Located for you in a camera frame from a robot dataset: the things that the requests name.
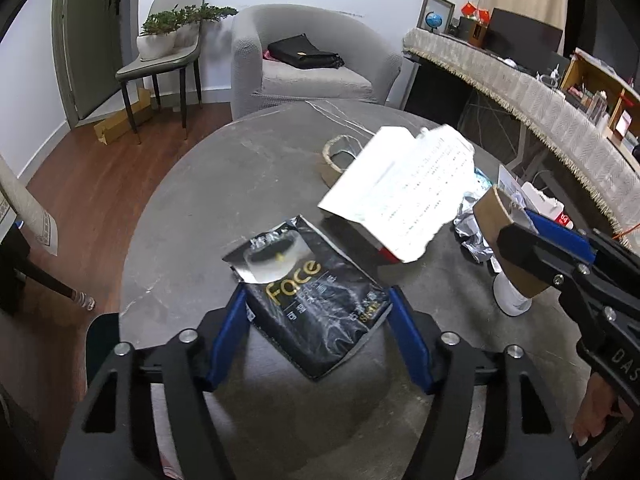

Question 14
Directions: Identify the silver foil wrapper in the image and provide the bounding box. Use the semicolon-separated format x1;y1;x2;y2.
452;194;494;263

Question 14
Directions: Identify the white printed paper sheet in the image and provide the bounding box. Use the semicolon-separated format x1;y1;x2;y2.
318;125;476;263

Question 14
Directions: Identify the red SanDisk card package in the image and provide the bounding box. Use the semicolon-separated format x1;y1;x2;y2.
355;224;400;264

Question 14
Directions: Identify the black Face foil pouch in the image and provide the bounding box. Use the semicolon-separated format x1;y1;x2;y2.
222;216;392;380

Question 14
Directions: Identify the person's right hand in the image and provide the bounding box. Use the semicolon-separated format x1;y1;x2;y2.
573;373;634;446

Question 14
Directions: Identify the white plastic cap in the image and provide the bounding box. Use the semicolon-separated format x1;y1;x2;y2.
492;273;533;318

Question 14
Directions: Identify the beige fringed table runner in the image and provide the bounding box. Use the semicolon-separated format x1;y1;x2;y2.
402;28;639;252

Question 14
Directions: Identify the wooden desk shelf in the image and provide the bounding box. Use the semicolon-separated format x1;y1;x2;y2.
560;49;639;165

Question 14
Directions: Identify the dark table leg with sock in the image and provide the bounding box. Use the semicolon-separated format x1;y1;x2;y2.
14;258;96;311

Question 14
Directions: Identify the black computer monitor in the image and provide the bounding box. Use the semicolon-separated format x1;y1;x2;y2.
484;8;563;74

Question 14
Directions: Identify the beige patterned tablecloth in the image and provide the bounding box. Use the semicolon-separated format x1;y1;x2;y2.
0;159;58;256

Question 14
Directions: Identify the small blue globe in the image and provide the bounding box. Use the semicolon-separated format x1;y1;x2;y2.
424;11;442;32

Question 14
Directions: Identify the grey armchair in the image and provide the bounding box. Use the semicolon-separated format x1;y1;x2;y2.
230;4;402;119

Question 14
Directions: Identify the framed picture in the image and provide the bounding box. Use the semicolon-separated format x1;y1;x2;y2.
416;0;456;34

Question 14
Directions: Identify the flat cardboard box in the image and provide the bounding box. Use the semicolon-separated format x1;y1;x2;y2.
93;88;153;145

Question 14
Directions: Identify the black bag on armchair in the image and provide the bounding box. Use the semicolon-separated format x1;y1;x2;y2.
267;35;345;70

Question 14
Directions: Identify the potted green plant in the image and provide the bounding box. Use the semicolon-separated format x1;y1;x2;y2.
137;2;238;61

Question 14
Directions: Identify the grey door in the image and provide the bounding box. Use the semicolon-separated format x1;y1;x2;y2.
51;0;139;128

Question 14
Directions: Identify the grey dining chair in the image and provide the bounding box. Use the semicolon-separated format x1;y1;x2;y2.
115;0;205;142

